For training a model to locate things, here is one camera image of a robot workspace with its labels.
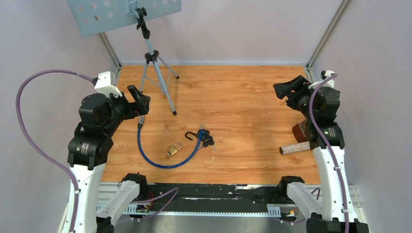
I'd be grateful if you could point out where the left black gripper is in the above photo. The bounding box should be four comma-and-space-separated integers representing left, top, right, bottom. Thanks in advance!
104, 83, 150, 134

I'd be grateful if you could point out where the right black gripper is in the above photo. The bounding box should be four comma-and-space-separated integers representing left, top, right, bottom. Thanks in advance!
273, 75, 316, 121

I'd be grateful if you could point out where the brass padlock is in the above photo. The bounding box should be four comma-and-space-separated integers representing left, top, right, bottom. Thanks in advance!
167, 143, 182, 157

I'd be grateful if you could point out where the blue cable lock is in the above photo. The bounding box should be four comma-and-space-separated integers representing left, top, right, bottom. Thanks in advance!
137, 116, 210, 169

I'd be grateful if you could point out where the black keys bunch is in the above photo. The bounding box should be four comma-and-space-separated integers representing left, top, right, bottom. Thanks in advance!
202, 135, 216, 152

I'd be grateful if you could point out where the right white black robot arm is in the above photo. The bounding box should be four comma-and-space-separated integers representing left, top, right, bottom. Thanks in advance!
273, 73, 369, 233

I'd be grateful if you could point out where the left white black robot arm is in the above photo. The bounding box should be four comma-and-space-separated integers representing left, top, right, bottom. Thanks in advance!
61, 85, 151, 233

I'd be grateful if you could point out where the brown wooden metronome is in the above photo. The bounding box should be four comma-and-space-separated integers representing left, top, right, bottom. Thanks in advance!
292, 119, 310, 143

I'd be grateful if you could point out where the blue music stand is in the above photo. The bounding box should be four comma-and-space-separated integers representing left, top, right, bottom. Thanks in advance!
67, 0, 182, 115

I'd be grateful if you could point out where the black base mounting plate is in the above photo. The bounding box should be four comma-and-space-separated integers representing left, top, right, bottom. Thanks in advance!
137, 183, 296, 213

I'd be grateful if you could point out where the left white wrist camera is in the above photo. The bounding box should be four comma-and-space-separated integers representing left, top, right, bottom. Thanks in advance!
94, 71, 123, 98

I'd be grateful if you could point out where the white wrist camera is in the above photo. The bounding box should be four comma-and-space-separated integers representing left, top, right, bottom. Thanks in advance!
308, 70, 336, 89
94, 71, 123, 98

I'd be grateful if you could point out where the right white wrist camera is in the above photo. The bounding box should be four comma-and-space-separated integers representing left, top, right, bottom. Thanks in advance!
308, 70, 336, 89

